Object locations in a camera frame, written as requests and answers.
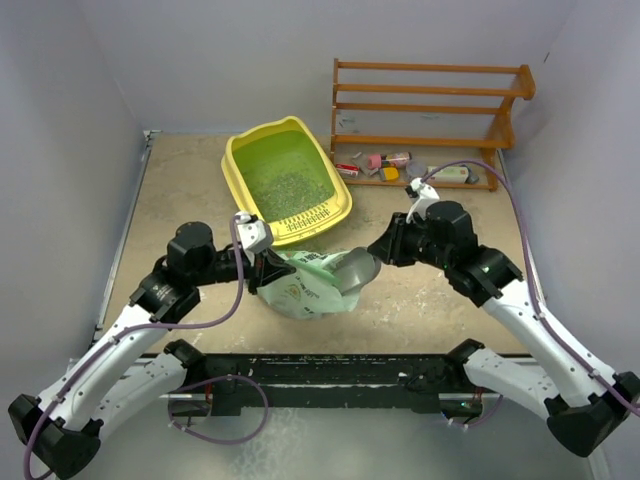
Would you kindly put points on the pink tape roll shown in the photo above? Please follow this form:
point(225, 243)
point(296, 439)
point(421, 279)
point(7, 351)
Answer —
point(374, 161)

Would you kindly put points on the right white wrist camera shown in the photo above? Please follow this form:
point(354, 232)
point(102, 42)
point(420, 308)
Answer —
point(422, 196)

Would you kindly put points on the grey round container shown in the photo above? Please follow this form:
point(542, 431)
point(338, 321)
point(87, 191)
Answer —
point(415, 169)

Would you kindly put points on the silver metal scoop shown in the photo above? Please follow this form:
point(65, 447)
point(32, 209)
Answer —
point(355, 270)

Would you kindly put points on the pink patterned tube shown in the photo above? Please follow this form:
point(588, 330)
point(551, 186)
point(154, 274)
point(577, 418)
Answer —
point(397, 160)

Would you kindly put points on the white green long box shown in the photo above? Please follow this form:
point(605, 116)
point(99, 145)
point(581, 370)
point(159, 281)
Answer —
point(451, 174)

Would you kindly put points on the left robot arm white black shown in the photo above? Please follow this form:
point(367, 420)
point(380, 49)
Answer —
point(66, 423)

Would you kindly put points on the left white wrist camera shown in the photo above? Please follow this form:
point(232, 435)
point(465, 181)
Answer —
point(251, 233)

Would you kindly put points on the green cat litter bag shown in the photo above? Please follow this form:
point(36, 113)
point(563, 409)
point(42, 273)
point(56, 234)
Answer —
point(312, 291)

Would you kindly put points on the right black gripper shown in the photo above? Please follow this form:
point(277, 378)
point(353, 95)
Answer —
point(390, 247)

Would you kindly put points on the yellow green litter box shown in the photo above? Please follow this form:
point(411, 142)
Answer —
point(279, 172)

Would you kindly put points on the yellow grey sponge block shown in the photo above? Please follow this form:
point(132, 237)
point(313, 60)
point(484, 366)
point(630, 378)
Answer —
point(389, 174)

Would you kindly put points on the red white small box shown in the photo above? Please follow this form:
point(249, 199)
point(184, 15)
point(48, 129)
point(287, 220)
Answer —
point(347, 170)

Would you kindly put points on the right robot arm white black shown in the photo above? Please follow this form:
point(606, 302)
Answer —
point(581, 399)

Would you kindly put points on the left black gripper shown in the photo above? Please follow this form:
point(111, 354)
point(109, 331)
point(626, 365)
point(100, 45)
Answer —
point(267, 267)

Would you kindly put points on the grey small object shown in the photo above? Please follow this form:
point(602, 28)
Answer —
point(472, 178)

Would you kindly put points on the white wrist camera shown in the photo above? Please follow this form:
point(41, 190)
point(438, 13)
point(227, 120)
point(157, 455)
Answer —
point(251, 233)
point(422, 196)

